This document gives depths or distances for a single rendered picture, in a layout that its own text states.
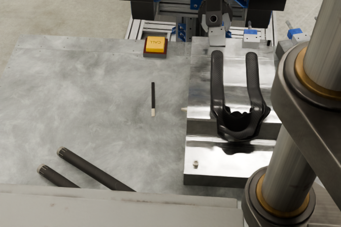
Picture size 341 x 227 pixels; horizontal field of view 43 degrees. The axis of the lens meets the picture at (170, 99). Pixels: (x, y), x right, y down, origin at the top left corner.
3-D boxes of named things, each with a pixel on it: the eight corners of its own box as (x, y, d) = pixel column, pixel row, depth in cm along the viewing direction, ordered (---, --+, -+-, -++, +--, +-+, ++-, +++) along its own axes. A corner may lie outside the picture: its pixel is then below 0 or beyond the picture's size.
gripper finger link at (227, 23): (235, 17, 138) (227, -2, 130) (235, 32, 134) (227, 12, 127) (226, 20, 139) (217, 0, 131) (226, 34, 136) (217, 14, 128)
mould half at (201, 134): (191, 55, 148) (192, 25, 137) (267, 59, 147) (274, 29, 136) (183, 184, 116) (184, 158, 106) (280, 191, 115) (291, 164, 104)
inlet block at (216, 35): (210, 16, 145) (209, 4, 141) (225, 15, 144) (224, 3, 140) (209, 46, 138) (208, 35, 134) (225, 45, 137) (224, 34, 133)
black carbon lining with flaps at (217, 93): (209, 54, 138) (211, 32, 131) (259, 57, 138) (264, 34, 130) (207, 143, 116) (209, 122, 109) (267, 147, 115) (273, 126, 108)
